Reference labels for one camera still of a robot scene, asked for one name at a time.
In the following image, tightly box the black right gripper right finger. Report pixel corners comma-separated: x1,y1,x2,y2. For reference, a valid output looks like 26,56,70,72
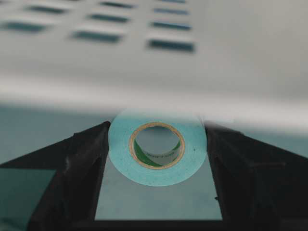
205,121,308,231

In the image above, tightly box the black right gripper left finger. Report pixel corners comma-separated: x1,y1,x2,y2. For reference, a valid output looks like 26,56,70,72
0,121,110,231

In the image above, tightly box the light blue tape roll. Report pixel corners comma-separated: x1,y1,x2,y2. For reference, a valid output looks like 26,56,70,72
108,109,206,187

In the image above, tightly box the white perforated plastic basket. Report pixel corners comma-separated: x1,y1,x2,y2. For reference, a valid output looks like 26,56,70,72
0,0,308,132

